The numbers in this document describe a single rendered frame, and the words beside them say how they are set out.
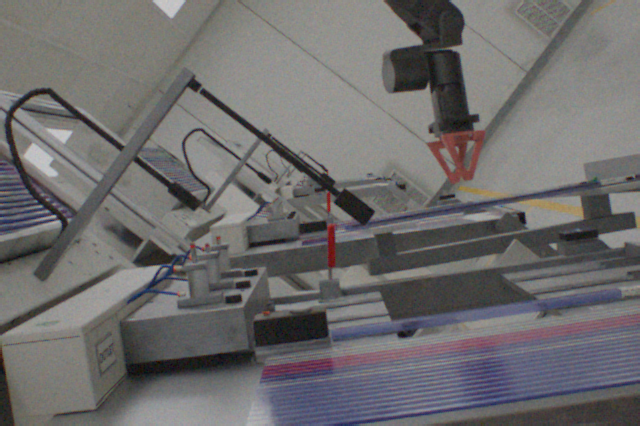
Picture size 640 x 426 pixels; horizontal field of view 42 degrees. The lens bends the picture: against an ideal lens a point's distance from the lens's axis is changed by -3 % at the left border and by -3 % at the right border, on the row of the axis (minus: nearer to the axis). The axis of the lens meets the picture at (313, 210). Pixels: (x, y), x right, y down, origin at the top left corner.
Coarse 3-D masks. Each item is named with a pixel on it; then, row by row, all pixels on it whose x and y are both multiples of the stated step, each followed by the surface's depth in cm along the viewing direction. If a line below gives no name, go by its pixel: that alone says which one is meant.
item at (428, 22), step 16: (384, 0) 134; (400, 0) 131; (416, 0) 131; (432, 0) 132; (448, 0) 133; (400, 16) 136; (416, 16) 132; (432, 16) 132; (416, 32) 137; (432, 32) 133
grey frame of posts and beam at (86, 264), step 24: (0, 264) 94; (24, 264) 99; (72, 264) 112; (96, 264) 120; (120, 264) 131; (0, 288) 88; (24, 288) 93; (48, 288) 98; (72, 288) 105; (0, 312) 82; (24, 312) 87
